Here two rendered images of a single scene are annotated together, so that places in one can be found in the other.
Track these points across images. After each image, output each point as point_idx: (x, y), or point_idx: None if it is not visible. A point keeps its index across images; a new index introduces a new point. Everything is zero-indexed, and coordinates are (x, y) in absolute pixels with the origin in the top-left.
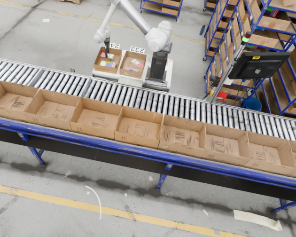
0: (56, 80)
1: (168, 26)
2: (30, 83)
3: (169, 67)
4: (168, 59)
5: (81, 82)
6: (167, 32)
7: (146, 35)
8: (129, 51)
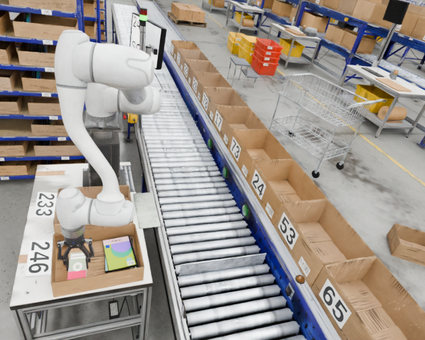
0: None
1: None
2: None
3: (69, 167)
4: (40, 171)
5: (199, 285)
6: None
7: (148, 98)
8: (54, 219)
